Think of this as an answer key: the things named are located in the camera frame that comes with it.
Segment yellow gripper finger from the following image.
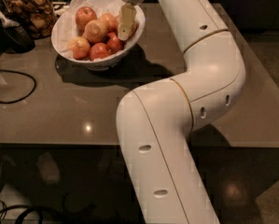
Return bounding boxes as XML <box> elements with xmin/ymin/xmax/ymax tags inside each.
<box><xmin>119</xmin><ymin>3</ymin><xmax>136</xmax><ymax>29</ymax></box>

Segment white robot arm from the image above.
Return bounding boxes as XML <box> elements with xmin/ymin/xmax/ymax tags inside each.
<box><xmin>117</xmin><ymin>0</ymin><xmax>245</xmax><ymax>224</ymax></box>

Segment top middle red apple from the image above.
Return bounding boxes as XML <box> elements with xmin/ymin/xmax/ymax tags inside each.
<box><xmin>99</xmin><ymin>13</ymin><xmax>118</xmax><ymax>32</ymax></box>

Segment small dark red apple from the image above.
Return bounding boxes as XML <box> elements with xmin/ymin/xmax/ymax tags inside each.
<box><xmin>106</xmin><ymin>32</ymin><xmax>124</xmax><ymax>54</ymax></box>

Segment central yellowish apple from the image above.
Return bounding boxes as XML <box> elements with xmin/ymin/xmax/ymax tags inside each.
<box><xmin>82</xmin><ymin>20</ymin><xmax>108</xmax><ymax>44</ymax></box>

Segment front red apple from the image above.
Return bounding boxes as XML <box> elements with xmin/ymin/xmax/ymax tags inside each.
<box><xmin>90</xmin><ymin>42</ymin><xmax>111</xmax><ymax>62</ymax></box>

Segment white ceramic bowl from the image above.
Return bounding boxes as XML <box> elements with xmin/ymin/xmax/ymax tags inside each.
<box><xmin>50</xmin><ymin>0</ymin><xmax>146</xmax><ymax>72</ymax></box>

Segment top left red apple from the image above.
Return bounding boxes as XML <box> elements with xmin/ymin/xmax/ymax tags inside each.
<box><xmin>75</xmin><ymin>7</ymin><xmax>97</xmax><ymax>32</ymax></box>

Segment left front yellowish apple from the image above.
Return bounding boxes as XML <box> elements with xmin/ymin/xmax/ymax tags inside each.
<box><xmin>67</xmin><ymin>36</ymin><xmax>91</xmax><ymax>60</ymax></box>

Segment glass jar of dried chips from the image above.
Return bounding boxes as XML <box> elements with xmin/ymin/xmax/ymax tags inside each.
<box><xmin>3</xmin><ymin>0</ymin><xmax>56</xmax><ymax>39</ymax></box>

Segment black appliance with spoon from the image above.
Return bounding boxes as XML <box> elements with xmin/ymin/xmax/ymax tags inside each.
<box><xmin>0</xmin><ymin>10</ymin><xmax>35</xmax><ymax>54</ymax></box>

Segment black cable on table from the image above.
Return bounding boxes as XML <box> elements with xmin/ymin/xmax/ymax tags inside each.
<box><xmin>0</xmin><ymin>68</ymin><xmax>37</xmax><ymax>105</ymax></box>

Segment black cables on floor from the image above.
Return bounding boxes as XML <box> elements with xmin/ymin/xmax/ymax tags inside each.
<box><xmin>0</xmin><ymin>199</ymin><xmax>45</xmax><ymax>224</ymax></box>

